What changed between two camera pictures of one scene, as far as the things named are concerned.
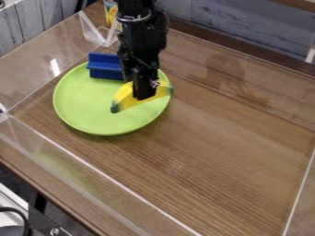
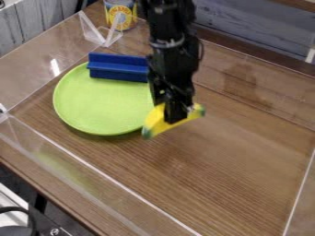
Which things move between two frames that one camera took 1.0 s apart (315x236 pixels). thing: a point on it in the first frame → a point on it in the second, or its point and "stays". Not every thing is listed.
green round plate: (84, 100) stays
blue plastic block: (103, 65) stays
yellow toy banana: (126, 100) → (156, 123)
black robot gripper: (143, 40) → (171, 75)
